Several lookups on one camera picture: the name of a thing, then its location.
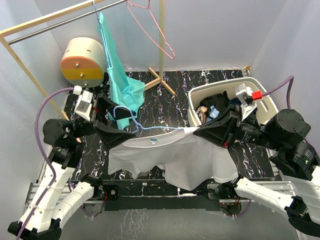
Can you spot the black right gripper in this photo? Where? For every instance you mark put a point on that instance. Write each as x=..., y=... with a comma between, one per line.
x=216, y=130

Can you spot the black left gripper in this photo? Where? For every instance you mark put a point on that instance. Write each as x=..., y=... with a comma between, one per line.
x=110, y=136

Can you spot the blue hanger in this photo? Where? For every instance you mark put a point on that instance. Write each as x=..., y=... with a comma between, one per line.
x=137, y=124
x=100, y=20

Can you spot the black t shirt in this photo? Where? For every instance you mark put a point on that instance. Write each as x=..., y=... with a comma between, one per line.
x=211, y=106

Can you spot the white t shirt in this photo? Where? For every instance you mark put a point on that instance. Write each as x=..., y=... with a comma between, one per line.
x=187, y=159

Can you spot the pink wire hanger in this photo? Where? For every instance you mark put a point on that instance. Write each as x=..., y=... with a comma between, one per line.
x=150, y=25

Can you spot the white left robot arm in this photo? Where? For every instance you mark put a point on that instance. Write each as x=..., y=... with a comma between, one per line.
x=50, y=180

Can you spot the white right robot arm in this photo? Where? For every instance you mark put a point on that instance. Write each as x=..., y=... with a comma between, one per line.
x=297, y=159

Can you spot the teal t shirt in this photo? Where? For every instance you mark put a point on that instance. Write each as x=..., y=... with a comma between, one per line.
x=124, y=90

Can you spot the blue hanger under teal shirt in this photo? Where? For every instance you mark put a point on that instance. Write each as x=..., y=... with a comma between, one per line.
x=100, y=20

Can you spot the navy blue garment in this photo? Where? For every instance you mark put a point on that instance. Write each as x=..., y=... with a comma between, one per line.
x=247, y=106

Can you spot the cream plastic laundry basket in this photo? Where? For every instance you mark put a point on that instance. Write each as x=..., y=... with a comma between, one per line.
x=266, y=107

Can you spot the cream round drawer cabinet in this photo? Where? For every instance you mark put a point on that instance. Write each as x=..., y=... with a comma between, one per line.
x=84, y=62

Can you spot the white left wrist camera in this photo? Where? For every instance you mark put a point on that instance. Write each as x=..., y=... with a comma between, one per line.
x=83, y=104

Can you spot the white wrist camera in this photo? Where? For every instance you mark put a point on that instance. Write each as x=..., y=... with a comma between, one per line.
x=243, y=91
x=83, y=104

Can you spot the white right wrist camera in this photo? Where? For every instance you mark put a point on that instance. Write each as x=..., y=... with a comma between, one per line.
x=243, y=91

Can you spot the aluminium base frame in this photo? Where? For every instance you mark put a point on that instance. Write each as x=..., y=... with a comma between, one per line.
x=156, y=194

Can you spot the metal clothes rail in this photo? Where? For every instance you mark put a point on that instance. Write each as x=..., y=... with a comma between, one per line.
x=65, y=22

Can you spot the wooden clothes rack frame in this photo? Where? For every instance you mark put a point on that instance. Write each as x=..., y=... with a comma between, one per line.
x=40, y=55

